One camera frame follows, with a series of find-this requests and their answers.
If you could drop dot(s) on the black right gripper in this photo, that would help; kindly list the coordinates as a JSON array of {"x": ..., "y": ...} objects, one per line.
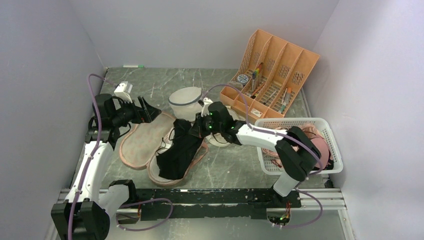
[{"x": 197, "y": 129}]

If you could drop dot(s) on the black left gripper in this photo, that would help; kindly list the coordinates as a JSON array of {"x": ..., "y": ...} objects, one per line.
[{"x": 147, "y": 112}]

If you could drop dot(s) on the tulip print mesh laundry bag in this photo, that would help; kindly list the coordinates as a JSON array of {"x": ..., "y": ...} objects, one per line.
[{"x": 140, "y": 148}]

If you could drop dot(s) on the black bra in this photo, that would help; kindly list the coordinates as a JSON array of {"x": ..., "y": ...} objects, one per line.
[{"x": 175, "y": 161}]

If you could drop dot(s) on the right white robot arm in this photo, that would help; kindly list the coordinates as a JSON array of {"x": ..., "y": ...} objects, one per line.
[{"x": 295, "y": 150}]

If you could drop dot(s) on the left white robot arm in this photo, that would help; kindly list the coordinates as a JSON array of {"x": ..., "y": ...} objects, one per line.
[{"x": 85, "y": 214}]

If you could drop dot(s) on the cream embroidered mesh laundry bag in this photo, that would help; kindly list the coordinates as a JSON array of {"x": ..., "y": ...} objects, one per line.
[{"x": 217, "y": 139}]

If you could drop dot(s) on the white blue-trimmed mesh laundry bag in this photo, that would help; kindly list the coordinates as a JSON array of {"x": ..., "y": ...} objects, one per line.
[{"x": 185, "y": 103}]

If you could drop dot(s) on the pink satin bra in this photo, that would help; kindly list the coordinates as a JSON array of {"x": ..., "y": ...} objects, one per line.
[{"x": 309, "y": 129}]

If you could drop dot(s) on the white plastic laundry basket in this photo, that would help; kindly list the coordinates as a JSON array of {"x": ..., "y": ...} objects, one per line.
[{"x": 322, "y": 126}]

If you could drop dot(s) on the dusty pink bra cup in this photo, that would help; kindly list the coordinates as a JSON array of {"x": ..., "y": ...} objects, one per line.
[{"x": 324, "y": 150}]

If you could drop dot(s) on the green white marker pen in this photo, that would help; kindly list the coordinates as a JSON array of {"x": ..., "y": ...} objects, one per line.
[{"x": 133, "y": 66}]

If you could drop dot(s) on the blue white round tin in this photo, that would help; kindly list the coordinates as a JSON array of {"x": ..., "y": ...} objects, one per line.
[{"x": 243, "y": 79}]

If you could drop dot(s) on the multicolour marker pen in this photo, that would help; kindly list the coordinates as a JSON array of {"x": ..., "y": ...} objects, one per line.
[{"x": 254, "y": 79}]

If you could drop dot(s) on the orange plastic file organizer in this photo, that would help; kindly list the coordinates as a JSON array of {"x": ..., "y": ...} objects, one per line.
[{"x": 281, "y": 64}]

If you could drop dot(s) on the orange capped pen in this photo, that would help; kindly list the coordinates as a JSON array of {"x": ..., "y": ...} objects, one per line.
[{"x": 286, "y": 96}]

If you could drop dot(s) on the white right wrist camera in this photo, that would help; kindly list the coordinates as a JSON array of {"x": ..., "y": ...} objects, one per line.
[{"x": 205, "y": 103}]

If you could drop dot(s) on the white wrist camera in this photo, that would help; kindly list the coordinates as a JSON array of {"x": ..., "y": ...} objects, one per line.
[
  {"x": 123, "y": 91},
  {"x": 205, "y": 103}
]

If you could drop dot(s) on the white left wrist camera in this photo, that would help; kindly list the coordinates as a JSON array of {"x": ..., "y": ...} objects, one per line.
[{"x": 123, "y": 91}]

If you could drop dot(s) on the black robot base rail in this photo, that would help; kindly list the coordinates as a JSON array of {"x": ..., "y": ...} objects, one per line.
[{"x": 255, "y": 203}]

